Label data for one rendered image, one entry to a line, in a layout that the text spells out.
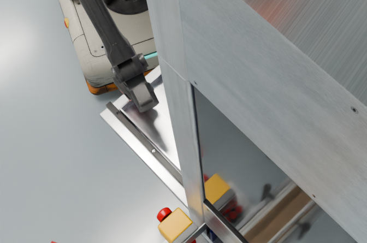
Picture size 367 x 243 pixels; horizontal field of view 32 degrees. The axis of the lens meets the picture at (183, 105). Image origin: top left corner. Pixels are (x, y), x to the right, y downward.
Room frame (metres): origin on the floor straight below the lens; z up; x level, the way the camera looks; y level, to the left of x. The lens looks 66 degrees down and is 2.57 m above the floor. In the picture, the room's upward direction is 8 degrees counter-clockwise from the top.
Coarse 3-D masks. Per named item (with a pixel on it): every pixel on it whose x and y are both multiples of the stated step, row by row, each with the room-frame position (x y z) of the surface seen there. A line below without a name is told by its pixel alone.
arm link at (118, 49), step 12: (84, 0) 0.84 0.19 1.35; (96, 0) 0.84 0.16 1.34; (96, 12) 0.82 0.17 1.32; (108, 12) 0.83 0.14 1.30; (96, 24) 0.80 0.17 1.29; (108, 24) 0.80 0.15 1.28; (108, 36) 0.79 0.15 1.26; (120, 36) 0.79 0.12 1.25; (108, 48) 0.77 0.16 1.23; (120, 48) 0.77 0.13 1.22; (132, 48) 0.79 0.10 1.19; (120, 60) 0.75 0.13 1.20; (132, 60) 0.76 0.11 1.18; (120, 72) 0.73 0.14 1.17; (132, 72) 0.74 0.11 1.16
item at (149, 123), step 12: (156, 84) 0.83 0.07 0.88; (156, 96) 0.79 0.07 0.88; (120, 108) 0.76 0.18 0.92; (132, 108) 0.77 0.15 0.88; (156, 108) 0.75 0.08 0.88; (132, 120) 0.71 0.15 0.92; (144, 120) 0.72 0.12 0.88; (156, 120) 0.72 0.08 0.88; (168, 120) 0.71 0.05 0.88; (144, 132) 0.67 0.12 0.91; (156, 132) 0.68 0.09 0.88; (168, 132) 0.68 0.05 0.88; (156, 144) 0.63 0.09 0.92; (168, 144) 0.64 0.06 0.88; (168, 156) 0.59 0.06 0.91
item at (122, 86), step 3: (114, 78) 0.81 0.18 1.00; (117, 81) 0.80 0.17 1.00; (117, 84) 0.79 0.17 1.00; (120, 84) 0.79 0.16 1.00; (123, 84) 0.77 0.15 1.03; (120, 87) 0.78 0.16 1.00; (123, 87) 0.78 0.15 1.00; (126, 87) 0.76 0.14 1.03; (123, 90) 0.77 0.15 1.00; (126, 90) 0.76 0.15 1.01; (153, 90) 0.76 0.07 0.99; (126, 93) 0.76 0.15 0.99; (129, 93) 0.76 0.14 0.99; (129, 96) 0.75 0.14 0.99; (132, 99) 0.74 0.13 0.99
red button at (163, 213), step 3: (165, 207) 0.43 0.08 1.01; (162, 210) 0.42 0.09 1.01; (165, 210) 0.42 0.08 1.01; (168, 210) 0.42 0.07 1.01; (159, 213) 0.42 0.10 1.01; (162, 213) 0.41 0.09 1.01; (165, 213) 0.41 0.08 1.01; (168, 213) 0.41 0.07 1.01; (159, 216) 0.41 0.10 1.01; (162, 216) 0.41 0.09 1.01; (165, 216) 0.41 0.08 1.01; (159, 219) 0.40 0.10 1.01; (162, 219) 0.40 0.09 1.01
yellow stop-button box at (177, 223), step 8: (176, 208) 0.42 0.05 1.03; (168, 216) 0.40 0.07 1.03; (176, 216) 0.40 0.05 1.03; (184, 216) 0.39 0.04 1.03; (160, 224) 0.38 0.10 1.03; (168, 224) 0.38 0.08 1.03; (176, 224) 0.38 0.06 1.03; (184, 224) 0.37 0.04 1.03; (192, 224) 0.37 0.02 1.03; (160, 232) 0.37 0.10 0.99; (168, 232) 0.36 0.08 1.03; (176, 232) 0.36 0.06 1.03; (184, 232) 0.36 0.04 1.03; (192, 232) 0.35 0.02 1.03; (168, 240) 0.35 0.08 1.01; (176, 240) 0.34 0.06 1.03; (184, 240) 0.34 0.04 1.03
